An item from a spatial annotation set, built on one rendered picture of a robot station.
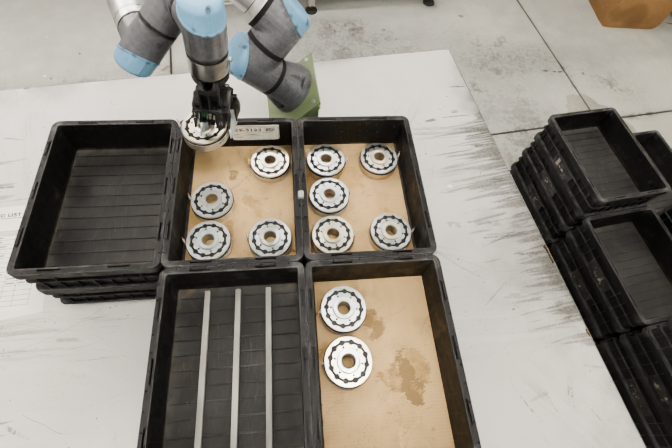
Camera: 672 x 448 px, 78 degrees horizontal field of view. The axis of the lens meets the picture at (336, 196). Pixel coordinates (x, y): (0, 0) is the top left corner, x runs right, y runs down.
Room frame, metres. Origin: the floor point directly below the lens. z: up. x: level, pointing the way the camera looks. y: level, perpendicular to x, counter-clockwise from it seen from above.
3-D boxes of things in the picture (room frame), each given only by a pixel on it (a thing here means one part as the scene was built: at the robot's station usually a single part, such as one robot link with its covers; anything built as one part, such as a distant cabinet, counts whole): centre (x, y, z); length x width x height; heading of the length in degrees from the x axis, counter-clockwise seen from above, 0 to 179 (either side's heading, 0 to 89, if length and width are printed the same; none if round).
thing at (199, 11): (0.57, 0.27, 1.30); 0.09 x 0.08 x 0.11; 39
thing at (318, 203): (0.53, 0.02, 0.86); 0.10 x 0.10 x 0.01
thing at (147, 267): (0.42, 0.53, 0.92); 0.40 x 0.30 x 0.02; 13
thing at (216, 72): (0.57, 0.27, 1.22); 0.08 x 0.08 x 0.05
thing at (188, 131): (0.58, 0.32, 1.01); 0.10 x 0.10 x 0.01
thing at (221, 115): (0.56, 0.28, 1.14); 0.09 x 0.08 x 0.12; 10
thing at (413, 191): (0.55, -0.06, 0.87); 0.40 x 0.30 x 0.11; 13
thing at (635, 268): (0.69, -1.13, 0.31); 0.40 x 0.30 x 0.34; 20
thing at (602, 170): (1.06, -0.98, 0.37); 0.40 x 0.30 x 0.45; 20
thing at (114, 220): (0.42, 0.53, 0.87); 0.40 x 0.30 x 0.11; 13
